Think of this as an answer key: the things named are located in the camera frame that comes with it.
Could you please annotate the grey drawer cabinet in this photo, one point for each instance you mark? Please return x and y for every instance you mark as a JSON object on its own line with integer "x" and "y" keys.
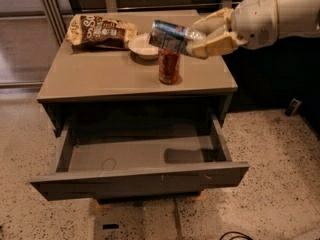
{"x": 77, "y": 76}

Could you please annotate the orange soda can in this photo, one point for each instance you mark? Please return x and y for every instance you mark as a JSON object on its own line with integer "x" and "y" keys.
{"x": 168, "y": 66}

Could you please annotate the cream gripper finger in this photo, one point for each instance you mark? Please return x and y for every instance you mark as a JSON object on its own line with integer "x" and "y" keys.
{"x": 224, "y": 44}
{"x": 218, "y": 20}

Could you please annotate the small black floor device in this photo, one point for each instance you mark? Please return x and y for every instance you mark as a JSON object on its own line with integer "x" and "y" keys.
{"x": 293, "y": 107}

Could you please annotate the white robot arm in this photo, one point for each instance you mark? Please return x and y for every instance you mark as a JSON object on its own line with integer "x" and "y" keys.
{"x": 294, "y": 18}

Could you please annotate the white bowl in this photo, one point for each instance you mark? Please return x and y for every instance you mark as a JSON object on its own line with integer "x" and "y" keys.
{"x": 141, "y": 47}

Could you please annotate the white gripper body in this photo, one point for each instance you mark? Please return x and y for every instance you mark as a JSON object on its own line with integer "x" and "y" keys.
{"x": 256, "y": 20}

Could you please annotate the open grey top drawer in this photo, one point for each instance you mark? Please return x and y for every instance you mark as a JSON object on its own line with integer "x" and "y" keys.
{"x": 114, "y": 159}

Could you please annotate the brown chip bag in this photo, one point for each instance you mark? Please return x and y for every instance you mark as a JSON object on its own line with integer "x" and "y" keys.
{"x": 100, "y": 31}

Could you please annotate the blue silver redbull can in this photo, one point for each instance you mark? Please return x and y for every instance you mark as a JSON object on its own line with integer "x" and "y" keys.
{"x": 172, "y": 37}

